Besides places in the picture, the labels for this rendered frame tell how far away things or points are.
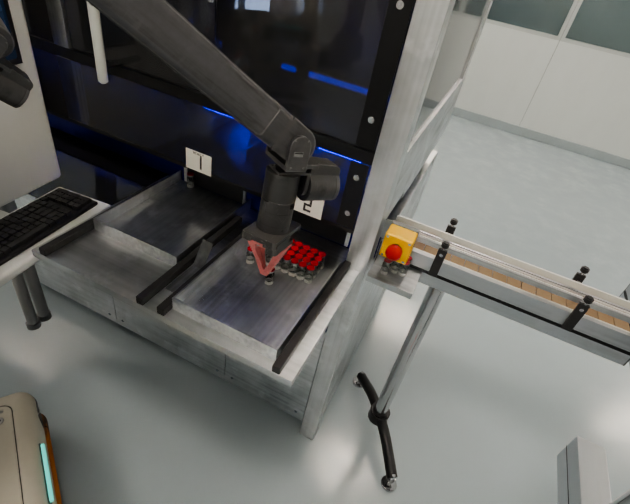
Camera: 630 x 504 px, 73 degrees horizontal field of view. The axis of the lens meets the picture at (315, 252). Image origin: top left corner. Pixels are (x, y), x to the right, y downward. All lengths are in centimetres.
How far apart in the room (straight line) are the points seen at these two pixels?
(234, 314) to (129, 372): 108
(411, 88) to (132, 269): 74
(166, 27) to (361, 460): 161
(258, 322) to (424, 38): 66
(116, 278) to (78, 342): 109
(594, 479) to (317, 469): 89
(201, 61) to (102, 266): 66
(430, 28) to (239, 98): 43
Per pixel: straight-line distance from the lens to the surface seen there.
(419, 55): 92
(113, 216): 127
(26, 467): 156
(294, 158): 65
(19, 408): 167
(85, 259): 115
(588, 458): 153
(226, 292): 103
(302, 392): 162
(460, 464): 199
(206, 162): 123
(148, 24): 57
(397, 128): 96
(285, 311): 100
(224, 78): 60
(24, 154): 153
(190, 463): 177
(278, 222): 71
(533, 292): 126
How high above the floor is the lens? 160
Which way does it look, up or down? 38 degrees down
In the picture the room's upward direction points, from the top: 12 degrees clockwise
